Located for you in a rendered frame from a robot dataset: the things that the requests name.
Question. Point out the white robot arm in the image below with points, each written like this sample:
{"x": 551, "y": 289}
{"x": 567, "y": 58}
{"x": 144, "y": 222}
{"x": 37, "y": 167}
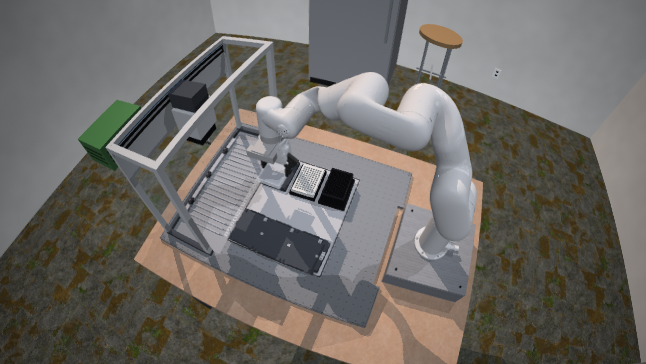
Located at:
{"x": 421, "y": 106}

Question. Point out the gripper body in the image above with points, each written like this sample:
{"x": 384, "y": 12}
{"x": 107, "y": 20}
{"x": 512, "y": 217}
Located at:
{"x": 282, "y": 150}

